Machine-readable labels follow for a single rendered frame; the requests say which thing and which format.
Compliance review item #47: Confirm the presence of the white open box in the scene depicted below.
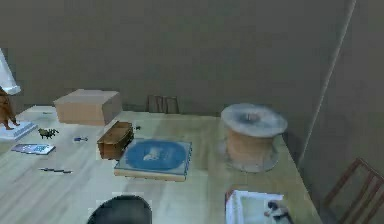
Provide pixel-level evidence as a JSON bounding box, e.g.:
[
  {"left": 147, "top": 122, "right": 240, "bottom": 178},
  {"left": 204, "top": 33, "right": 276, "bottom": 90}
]
[{"left": 225, "top": 189, "right": 295, "bottom": 224}]

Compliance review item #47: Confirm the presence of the grey and orange spool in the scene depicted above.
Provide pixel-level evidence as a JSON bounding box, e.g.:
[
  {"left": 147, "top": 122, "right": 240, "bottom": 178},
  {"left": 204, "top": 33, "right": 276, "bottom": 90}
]
[{"left": 220, "top": 102, "right": 289, "bottom": 173}]

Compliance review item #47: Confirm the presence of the blue book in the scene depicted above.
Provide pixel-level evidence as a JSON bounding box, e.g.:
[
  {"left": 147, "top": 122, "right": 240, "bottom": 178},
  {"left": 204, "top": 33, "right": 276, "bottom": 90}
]
[{"left": 113, "top": 137, "right": 193, "bottom": 183}]

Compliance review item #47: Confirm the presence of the reddish brown wooden chair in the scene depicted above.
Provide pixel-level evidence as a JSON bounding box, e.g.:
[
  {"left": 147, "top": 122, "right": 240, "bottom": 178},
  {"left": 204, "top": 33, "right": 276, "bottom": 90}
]
[{"left": 323, "top": 157, "right": 384, "bottom": 224}]

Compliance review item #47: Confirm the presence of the pale wooden table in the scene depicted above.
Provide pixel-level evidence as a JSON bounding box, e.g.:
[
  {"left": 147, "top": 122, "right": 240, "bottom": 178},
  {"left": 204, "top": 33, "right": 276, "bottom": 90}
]
[{"left": 0, "top": 105, "right": 324, "bottom": 224}]

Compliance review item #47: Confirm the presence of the brown statue table lamp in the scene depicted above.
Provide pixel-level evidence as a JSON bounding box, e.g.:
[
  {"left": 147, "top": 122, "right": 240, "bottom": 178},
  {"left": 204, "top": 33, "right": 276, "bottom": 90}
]
[{"left": 0, "top": 48, "right": 38, "bottom": 142}]

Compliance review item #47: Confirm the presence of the small brown wooden box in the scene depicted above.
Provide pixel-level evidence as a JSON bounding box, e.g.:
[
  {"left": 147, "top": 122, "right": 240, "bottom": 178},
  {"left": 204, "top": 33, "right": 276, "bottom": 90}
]
[{"left": 96, "top": 121, "right": 135, "bottom": 161}]

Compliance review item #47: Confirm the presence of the brown cardboard box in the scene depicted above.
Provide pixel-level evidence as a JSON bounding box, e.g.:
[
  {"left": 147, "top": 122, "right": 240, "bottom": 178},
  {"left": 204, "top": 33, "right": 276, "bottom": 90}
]
[{"left": 53, "top": 88, "right": 124, "bottom": 127}]

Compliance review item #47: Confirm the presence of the black round object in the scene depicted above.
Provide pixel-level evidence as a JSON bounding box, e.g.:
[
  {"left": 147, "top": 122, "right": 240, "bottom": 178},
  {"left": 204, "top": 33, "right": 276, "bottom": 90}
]
[{"left": 86, "top": 195, "right": 153, "bottom": 224}]

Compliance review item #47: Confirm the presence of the black pen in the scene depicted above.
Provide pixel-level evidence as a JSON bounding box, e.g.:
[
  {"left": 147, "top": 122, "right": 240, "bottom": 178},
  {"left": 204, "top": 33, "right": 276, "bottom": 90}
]
[{"left": 38, "top": 167, "right": 73, "bottom": 175}]

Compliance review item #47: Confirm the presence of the small dark green figurine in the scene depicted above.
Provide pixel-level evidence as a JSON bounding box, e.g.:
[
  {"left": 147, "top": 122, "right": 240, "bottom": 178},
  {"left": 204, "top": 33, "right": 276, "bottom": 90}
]
[{"left": 37, "top": 128, "right": 60, "bottom": 140}]

